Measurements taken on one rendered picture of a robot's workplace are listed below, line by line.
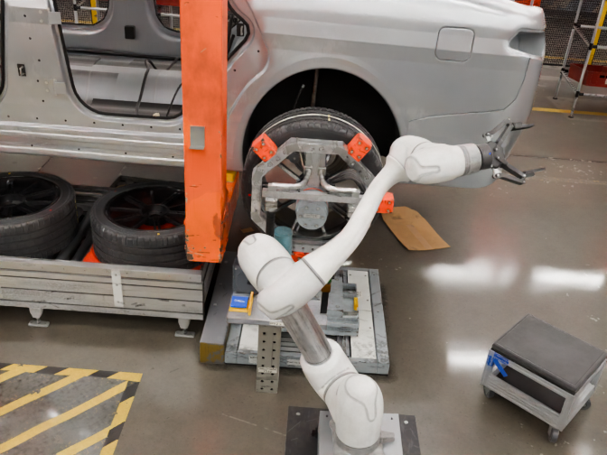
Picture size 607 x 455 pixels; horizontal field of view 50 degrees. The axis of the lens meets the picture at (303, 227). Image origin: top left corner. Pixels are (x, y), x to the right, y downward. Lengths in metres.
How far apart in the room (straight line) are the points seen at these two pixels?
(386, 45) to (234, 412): 1.80
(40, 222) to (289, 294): 1.98
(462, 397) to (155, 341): 1.53
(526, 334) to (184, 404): 1.58
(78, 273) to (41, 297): 0.26
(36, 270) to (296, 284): 1.87
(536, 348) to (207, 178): 1.64
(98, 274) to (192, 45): 1.27
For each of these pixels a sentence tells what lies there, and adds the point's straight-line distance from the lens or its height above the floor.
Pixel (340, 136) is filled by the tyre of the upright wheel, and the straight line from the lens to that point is 2.83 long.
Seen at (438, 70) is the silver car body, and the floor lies 1.34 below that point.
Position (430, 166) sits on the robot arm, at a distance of 1.83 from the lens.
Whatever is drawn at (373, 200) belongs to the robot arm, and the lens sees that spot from 1.90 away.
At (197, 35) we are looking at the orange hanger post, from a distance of 2.60.
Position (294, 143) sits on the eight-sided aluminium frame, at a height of 1.12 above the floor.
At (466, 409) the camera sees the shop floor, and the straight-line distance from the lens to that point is 3.20.
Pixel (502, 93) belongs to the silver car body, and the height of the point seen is 1.26.
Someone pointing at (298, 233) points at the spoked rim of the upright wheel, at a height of 0.62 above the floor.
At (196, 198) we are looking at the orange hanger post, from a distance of 2.85.
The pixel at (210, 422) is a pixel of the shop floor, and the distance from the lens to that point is 2.98.
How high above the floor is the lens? 2.17
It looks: 30 degrees down
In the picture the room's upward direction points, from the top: 4 degrees clockwise
